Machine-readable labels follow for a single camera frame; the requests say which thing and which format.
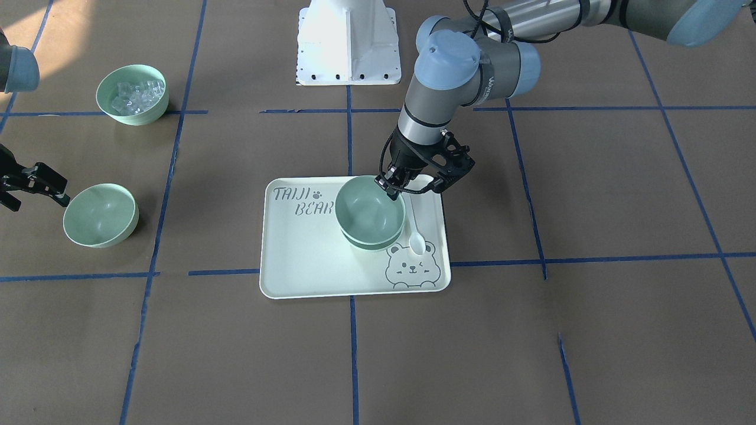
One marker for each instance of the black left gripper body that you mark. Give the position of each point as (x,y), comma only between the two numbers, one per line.
(405,155)

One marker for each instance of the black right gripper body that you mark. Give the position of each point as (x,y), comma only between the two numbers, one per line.
(31,179)

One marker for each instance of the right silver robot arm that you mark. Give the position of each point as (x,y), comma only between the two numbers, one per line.
(20,73)

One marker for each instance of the green bowl with ice cubes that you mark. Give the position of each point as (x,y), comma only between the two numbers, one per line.
(134,95)

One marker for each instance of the white plastic spoon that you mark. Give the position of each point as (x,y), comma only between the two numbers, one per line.
(415,239)

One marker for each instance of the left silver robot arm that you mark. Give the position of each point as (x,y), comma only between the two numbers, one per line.
(491,54)

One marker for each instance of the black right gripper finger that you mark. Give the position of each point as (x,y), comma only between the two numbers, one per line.
(42,179)

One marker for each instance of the pale green serving tray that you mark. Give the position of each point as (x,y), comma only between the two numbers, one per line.
(305,253)

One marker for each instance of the green bowl on tray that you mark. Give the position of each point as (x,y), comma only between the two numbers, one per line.
(371,237)

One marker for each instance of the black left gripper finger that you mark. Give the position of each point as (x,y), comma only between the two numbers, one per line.
(383,181)
(393,191)

